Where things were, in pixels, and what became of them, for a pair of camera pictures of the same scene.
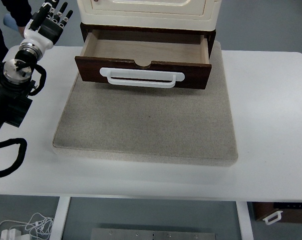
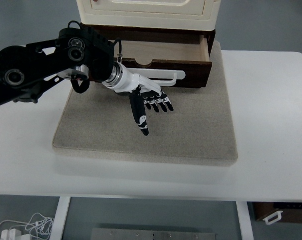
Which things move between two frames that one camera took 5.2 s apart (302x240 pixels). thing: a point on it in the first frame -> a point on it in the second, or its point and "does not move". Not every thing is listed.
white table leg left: [58, 226] does not move
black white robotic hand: [43, 31] -> [143, 92]
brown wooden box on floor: [297, 212] does not move
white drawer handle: [142, 78] does not move
